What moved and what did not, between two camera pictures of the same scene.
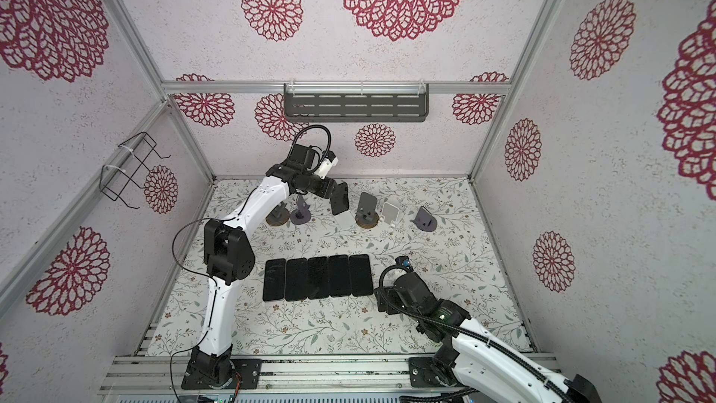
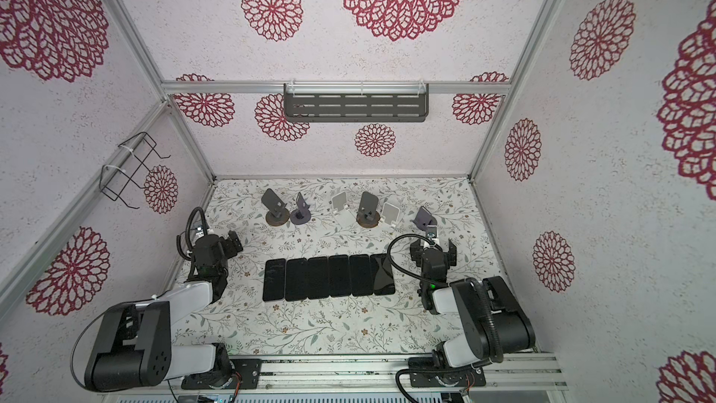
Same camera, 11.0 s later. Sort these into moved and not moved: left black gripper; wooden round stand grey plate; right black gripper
Moved: left black gripper; right black gripper
Not moved: wooden round stand grey plate
